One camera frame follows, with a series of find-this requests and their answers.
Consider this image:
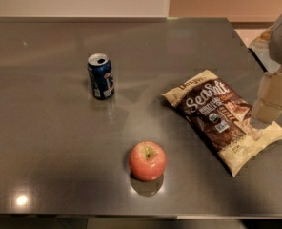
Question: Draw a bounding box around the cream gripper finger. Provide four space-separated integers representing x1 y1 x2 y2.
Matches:
252 66 282 123

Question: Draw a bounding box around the red apple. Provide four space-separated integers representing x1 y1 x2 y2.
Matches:
129 141 167 181

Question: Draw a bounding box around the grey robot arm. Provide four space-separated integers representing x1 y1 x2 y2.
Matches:
252 13 282 123

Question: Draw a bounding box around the sea salt chips bag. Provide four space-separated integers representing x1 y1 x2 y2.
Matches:
163 70 282 176

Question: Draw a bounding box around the blue soda can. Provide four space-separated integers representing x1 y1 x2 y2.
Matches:
88 53 114 100

